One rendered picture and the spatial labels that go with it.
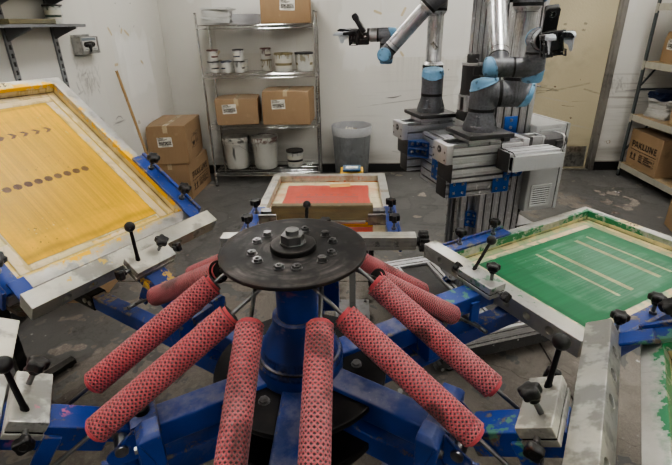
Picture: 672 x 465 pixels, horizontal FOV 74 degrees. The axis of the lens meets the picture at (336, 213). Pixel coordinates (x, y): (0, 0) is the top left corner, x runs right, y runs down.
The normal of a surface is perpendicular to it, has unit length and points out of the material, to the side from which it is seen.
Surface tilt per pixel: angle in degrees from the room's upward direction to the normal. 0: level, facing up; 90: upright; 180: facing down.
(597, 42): 90
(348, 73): 90
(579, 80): 90
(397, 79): 90
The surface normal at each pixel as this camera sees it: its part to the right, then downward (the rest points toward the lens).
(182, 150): 0.05, 0.40
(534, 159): 0.26, 0.37
